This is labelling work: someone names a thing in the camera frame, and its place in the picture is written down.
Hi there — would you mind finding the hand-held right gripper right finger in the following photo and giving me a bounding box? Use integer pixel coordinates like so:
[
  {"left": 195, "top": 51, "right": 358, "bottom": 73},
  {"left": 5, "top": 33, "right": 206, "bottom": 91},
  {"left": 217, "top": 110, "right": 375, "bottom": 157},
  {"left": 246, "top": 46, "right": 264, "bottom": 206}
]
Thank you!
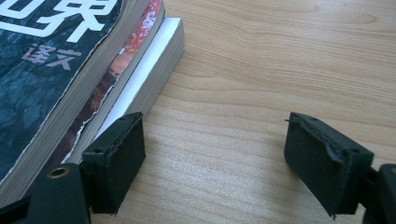
[{"left": 283, "top": 111, "right": 375, "bottom": 219}]

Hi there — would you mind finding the dark blue cover magazine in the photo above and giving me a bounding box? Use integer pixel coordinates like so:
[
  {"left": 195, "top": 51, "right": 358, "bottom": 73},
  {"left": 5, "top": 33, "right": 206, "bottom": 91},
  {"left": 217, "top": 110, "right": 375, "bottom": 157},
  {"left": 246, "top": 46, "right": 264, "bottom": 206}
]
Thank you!
[{"left": 0, "top": 0, "right": 152, "bottom": 200}]

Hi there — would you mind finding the red cover magazine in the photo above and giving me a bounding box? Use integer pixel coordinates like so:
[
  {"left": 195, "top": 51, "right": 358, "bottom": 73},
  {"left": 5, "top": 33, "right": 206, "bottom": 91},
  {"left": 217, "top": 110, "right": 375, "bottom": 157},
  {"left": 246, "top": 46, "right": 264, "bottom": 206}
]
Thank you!
[{"left": 22, "top": 0, "right": 166, "bottom": 198}]

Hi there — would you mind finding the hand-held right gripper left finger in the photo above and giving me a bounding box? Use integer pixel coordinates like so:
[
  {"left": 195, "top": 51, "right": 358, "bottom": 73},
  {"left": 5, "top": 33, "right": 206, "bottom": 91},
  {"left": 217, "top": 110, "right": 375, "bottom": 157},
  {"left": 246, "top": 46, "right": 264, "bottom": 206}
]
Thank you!
[{"left": 81, "top": 111, "right": 147, "bottom": 217}]

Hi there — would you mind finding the white snow scene magazine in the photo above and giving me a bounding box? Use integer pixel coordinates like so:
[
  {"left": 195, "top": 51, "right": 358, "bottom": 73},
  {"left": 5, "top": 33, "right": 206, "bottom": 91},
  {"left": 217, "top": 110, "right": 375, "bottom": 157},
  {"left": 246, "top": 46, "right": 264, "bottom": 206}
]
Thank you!
[{"left": 62, "top": 17, "right": 186, "bottom": 166}]

